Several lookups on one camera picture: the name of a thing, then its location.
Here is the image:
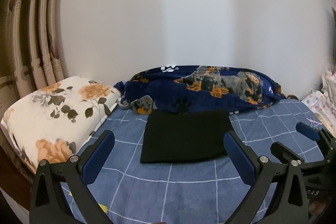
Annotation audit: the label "navy dog print blanket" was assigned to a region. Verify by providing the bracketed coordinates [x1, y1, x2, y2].
[113, 65, 298, 115]

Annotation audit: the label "blue checked bed sheet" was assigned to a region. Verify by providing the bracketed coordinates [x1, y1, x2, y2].
[60, 99, 336, 224]

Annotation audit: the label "white floral pillow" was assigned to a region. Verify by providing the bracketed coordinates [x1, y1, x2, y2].
[1, 76, 122, 174]

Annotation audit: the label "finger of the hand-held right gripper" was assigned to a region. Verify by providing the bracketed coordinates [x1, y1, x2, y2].
[270, 142, 332, 169]
[295, 122, 336, 151]

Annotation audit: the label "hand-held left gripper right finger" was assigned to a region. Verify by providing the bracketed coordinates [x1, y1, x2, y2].
[223, 131, 309, 224]

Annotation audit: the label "brown wooden bed frame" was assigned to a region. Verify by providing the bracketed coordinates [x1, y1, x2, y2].
[0, 143, 36, 188]

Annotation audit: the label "beige patterned curtain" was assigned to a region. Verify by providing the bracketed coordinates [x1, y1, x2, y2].
[0, 0, 69, 119]

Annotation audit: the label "white polka dot cloth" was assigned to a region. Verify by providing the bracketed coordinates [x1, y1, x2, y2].
[301, 70, 336, 132]

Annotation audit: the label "black pants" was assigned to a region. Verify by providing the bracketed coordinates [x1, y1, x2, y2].
[140, 109, 233, 165]

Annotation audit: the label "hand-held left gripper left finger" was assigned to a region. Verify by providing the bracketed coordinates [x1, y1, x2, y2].
[29, 130, 115, 224]

